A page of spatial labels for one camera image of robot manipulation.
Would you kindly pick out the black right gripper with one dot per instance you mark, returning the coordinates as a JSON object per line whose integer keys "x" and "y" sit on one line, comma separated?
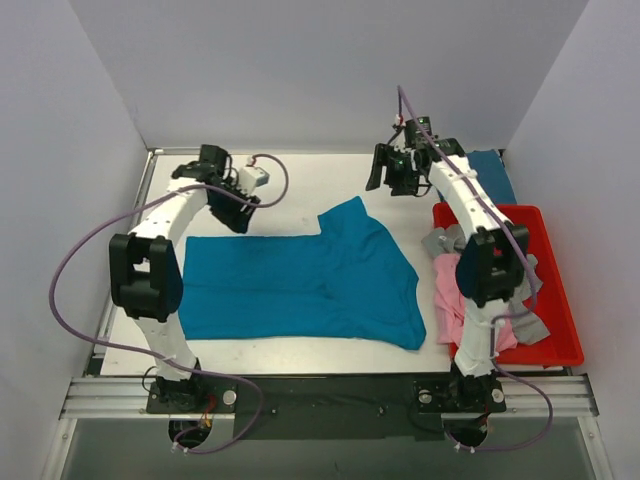
{"x": 391, "y": 167}

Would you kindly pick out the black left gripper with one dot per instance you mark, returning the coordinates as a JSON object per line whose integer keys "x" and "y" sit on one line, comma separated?
{"x": 232, "y": 209}

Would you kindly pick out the bright blue t-shirt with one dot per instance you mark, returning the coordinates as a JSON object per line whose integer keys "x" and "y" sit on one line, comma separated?
{"x": 350, "y": 280}

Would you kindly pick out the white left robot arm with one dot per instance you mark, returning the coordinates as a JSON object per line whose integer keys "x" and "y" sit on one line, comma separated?
{"x": 227, "y": 186}

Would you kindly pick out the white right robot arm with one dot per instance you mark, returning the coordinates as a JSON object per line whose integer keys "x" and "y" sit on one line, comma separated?
{"x": 493, "y": 261}

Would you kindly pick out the grey t-shirt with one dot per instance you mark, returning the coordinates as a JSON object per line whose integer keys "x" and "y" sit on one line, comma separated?
{"x": 525, "y": 330}

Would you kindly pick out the folded dark blue t-shirt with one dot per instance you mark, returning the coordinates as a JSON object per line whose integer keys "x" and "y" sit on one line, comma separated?
{"x": 492, "y": 176}

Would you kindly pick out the pink t-shirt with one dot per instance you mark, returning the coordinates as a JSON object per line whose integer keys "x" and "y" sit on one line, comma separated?
{"x": 449, "y": 303}

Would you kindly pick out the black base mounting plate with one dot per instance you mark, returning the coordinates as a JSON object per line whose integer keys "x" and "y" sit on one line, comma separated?
{"x": 326, "y": 424}

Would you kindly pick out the red plastic bin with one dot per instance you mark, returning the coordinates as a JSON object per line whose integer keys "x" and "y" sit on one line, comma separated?
{"x": 562, "y": 348}

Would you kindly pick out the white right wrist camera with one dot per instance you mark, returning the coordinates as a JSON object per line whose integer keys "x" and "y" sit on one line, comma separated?
{"x": 405, "y": 128}

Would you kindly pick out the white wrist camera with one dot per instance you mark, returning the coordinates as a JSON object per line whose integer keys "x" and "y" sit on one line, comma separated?
{"x": 405, "y": 128}
{"x": 251, "y": 176}

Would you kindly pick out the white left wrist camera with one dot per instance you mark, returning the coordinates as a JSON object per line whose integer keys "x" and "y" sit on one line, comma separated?
{"x": 251, "y": 176}

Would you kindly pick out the aluminium front rail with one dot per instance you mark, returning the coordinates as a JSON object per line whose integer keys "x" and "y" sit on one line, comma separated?
{"x": 129, "y": 397}

